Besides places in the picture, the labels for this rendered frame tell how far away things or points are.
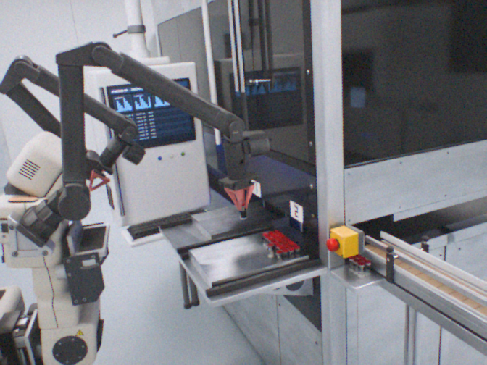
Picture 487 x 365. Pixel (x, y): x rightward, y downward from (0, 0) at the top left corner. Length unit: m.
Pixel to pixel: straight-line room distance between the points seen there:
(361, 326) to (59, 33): 5.77
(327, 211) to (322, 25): 0.55
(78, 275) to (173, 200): 0.96
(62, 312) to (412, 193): 1.19
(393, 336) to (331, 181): 0.70
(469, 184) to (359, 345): 0.70
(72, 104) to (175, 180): 1.17
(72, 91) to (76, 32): 5.55
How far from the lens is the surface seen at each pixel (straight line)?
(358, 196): 1.43
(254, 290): 1.36
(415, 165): 1.55
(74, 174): 1.17
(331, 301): 1.52
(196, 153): 2.23
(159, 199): 2.22
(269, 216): 1.89
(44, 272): 1.48
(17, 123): 6.69
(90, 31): 6.68
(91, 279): 1.40
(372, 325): 1.69
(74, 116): 1.14
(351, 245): 1.34
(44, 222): 1.22
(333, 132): 1.32
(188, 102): 1.15
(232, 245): 1.63
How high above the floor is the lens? 1.57
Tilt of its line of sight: 17 degrees down
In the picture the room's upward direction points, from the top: 5 degrees counter-clockwise
